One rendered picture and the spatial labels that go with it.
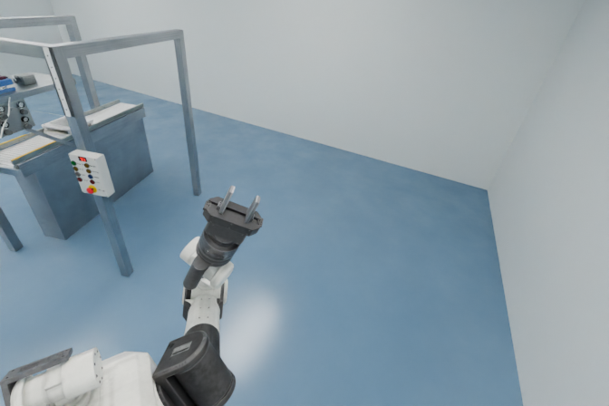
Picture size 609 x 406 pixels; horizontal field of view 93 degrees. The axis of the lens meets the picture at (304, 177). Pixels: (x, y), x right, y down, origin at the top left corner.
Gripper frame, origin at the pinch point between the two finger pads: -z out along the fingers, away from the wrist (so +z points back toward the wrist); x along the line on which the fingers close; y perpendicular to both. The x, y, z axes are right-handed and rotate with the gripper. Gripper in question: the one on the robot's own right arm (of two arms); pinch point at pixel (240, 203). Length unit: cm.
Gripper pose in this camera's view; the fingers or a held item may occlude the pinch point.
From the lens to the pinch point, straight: 60.5
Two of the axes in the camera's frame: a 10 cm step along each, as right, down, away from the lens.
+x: -8.8, -3.8, -2.7
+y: 0.4, -6.3, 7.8
